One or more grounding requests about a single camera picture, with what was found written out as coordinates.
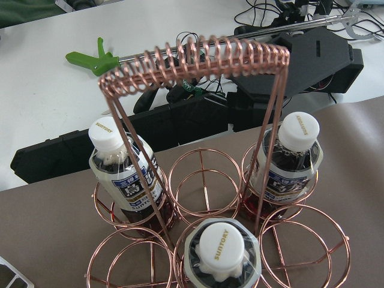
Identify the person in green jacket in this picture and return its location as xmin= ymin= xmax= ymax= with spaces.
xmin=1 ymin=0 xmax=66 ymax=28

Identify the green handled reach grabber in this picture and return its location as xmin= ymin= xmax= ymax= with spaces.
xmin=65 ymin=8 xmax=381 ymax=82

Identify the black device stand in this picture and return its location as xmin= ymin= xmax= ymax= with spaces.
xmin=10 ymin=28 xmax=364 ymax=183

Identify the copper wire bottle rack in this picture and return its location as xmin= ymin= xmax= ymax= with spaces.
xmin=86 ymin=43 xmax=351 ymax=287

